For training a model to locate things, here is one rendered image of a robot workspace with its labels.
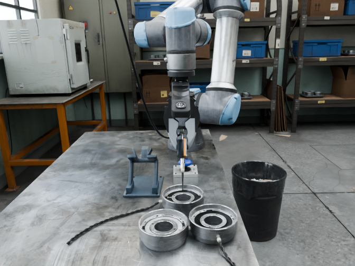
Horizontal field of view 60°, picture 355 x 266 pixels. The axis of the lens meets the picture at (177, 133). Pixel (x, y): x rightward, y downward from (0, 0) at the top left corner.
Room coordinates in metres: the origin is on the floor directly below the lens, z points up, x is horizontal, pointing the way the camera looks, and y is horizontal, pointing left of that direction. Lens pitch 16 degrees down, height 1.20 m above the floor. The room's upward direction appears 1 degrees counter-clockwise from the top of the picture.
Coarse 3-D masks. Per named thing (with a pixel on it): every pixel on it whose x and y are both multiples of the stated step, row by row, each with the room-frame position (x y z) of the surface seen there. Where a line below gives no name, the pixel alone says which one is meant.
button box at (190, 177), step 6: (174, 168) 0.85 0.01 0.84; (180, 168) 0.84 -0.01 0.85; (192, 168) 0.84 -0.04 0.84; (174, 174) 0.80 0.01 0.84; (180, 174) 0.80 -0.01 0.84; (186, 174) 0.80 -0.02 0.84; (192, 174) 0.80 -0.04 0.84; (174, 180) 0.80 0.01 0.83; (180, 180) 0.80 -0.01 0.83; (186, 180) 0.80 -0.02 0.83; (192, 180) 0.80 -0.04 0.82
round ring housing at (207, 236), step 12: (204, 204) 0.64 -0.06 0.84; (216, 204) 0.64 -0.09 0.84; (192, 216) 0.60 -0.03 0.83; (204, 216) 0.60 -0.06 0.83; (216, 216) 0.61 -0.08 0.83; (192, 228) 0.56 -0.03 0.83; (204, 228) 0.54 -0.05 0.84; (228, 228) 0.54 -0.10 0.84; (204, 240) 0.55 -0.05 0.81; (216, 240) 0.54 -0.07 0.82; (228, 240) 0.55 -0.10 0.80
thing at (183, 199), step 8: (184, 184) 0.75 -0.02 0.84; (168, 192) 0.72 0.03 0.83; (184, 192) 0.72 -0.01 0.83; (200, 192) 0.71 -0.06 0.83; (168, 200) 0.66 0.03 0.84; (176, 200) 0.68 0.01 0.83; (184, 200) 0.72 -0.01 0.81; (192, 200) 0.68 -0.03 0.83; (200, 200) 0.66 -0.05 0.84; (176, 208) 0.65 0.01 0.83; (184, 208) 0.64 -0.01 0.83; (192, 208) 0.65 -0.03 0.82
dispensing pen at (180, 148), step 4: (180, 132) 0.81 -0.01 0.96; (184, 132) 0.81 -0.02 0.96; (180, 140) 0.79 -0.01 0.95; (180, 144) 0.78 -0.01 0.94; (180, 148) 0.77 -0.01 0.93; (180, 152) 0.77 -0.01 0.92; (180, 156) 0.76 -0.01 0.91; (180, 160) 0.77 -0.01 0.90; (184, 160) 0.77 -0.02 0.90; (184, 164) 0.77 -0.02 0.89; (184, 168) 0.76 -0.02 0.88
